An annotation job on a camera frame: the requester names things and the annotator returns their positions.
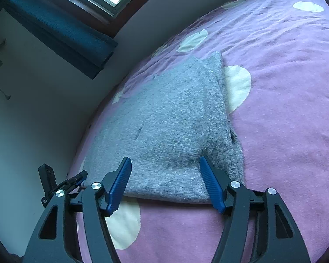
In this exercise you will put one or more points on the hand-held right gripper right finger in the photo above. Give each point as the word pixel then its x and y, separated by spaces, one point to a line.
pixel 212 186

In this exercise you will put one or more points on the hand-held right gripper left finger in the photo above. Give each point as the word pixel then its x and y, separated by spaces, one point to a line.
pixel 120 184

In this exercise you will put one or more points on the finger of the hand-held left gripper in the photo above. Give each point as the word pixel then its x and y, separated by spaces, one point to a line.
pixel 72 180

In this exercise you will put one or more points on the grey knit sweater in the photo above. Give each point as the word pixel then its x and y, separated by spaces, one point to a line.
pixel 167 120

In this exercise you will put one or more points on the purple dotted bed sheet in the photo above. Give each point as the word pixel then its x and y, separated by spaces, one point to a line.
pixel 290 142

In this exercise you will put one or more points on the blue curtain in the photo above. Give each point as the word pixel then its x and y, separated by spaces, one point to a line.
pixel 63 35

